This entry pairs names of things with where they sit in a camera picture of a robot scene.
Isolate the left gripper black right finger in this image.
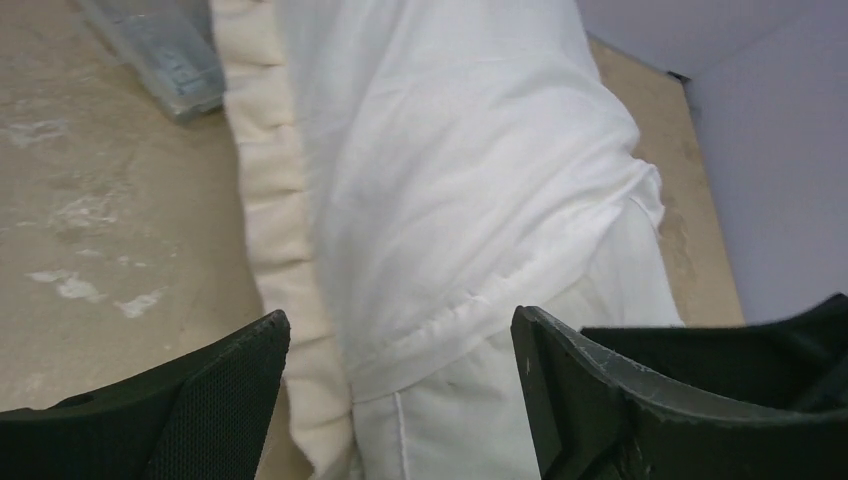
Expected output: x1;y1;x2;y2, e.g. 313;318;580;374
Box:
511;294;847;479

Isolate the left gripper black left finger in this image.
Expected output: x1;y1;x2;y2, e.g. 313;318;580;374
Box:
1;310;290;479

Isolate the grey pillow with cream ruffle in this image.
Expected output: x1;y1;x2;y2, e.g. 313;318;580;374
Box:
210;1;664;479

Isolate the white pillow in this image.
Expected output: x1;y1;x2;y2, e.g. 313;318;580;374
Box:
353;201;683;479

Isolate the clear plastic screw box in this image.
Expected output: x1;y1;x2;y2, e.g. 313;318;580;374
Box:
77;0;225;124

